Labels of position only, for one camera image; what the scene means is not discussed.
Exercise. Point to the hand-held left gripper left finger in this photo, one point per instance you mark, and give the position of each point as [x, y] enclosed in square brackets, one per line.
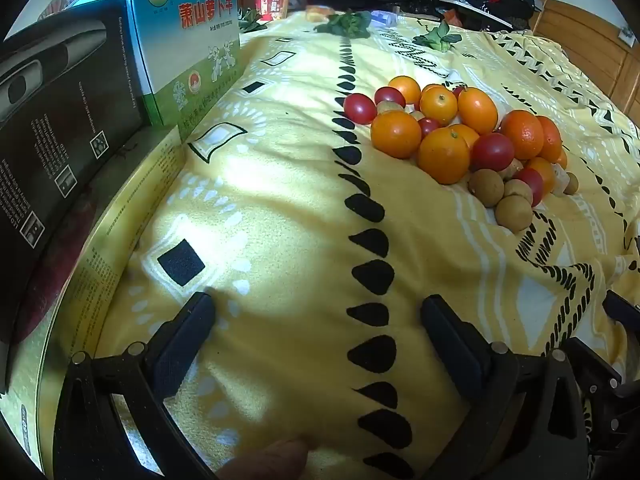
[186, 340]

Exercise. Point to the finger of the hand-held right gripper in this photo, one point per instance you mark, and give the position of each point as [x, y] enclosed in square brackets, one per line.
[595, 367]
[622, 311]

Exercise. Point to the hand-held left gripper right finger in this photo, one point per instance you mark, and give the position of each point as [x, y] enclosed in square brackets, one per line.
[450, 345]

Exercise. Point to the pile of oranges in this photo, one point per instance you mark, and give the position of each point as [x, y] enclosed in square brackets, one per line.
[396, 134]

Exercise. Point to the person's left hand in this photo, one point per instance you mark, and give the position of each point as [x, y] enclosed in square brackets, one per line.
[265, 462]

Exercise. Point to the flat yellow box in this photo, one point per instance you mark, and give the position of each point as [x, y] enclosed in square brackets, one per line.
[100, 260]

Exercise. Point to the pale beige chunk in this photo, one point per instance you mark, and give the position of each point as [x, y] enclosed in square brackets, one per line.
[561, 180]

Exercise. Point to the yellow patterned blanket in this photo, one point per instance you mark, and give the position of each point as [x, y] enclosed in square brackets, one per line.
[280, 200]

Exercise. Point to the black printed box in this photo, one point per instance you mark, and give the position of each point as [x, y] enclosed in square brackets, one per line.
[60, 125]

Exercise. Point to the wooden headboard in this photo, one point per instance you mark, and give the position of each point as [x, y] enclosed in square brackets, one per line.
[585, 45]

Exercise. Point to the blue and green carton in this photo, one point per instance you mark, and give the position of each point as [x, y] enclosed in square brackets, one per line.
[190, 40]

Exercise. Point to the green leafy vegetable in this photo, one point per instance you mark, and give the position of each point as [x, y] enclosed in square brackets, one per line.
[436, 39]
[250, 21]
[345, 25]

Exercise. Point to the small blue white box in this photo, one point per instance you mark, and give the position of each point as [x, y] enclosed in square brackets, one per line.
[384, 18]

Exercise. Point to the red instant noodle cup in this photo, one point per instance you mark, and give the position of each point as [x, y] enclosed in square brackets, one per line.
[271, 6]

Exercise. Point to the orange snack packet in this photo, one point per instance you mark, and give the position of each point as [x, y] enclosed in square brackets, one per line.
[320, 13]

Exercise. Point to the white wall plug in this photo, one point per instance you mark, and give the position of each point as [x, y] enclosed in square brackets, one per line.
[627, 35]

